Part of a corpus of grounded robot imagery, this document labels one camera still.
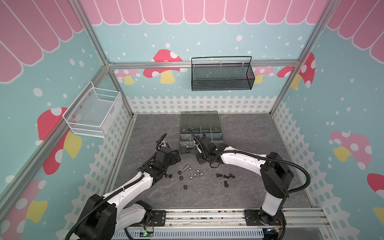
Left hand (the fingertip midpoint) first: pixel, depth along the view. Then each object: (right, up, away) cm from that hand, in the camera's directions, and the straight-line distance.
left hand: (172, 156), depth 87 cm
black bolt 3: (+31, -16, -3) cm, 35 cm away
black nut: (+5, -13, 0) cm, 14 cm away
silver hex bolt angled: (+9, -7, +4) cm, 12 cm away
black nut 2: (-1, -12, 0) cm, 12 cm away
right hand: (+16, 0, +1) cm, 16 cm away
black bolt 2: (+34, -12, 0) cm, 36 cm away
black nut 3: (+4, -10, +2) cm, 11 cm away
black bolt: (+28, -11, 0) cm, 30 cm away
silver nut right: (+17, -11, 0) cm, 21 cm away
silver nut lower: (+11, -13, 0) cm, 17 cm away
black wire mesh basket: (+24, +53, +11) cm, 59 cm away
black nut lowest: (+8, -17, -3) cm, 19 cm away
